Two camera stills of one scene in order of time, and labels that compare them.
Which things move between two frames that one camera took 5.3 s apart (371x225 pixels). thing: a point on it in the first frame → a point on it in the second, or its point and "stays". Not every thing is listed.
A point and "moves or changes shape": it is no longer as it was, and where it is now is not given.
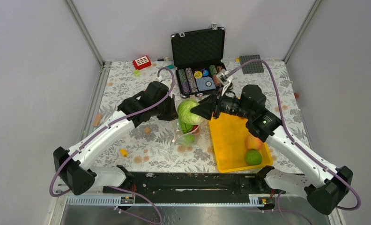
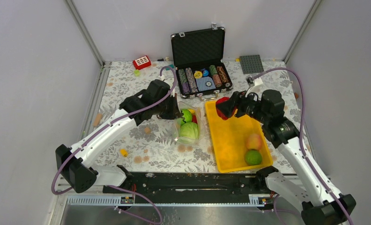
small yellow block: x=123 y=153 stays
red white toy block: x=142 y=63 stays
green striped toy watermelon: x=186 y=128 → x=187 y=117
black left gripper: x=172 y=114 stays
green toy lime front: x=253 y=157 stays
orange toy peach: x=254 y=143 stays
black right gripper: x=212 y=103 → x=238 y=100
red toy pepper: x=194 y=126 moves or changes shape
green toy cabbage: x=185 y=115 → x=189 y=130
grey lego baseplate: x=252 y=67 stays
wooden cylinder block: x=97 y=119 stays
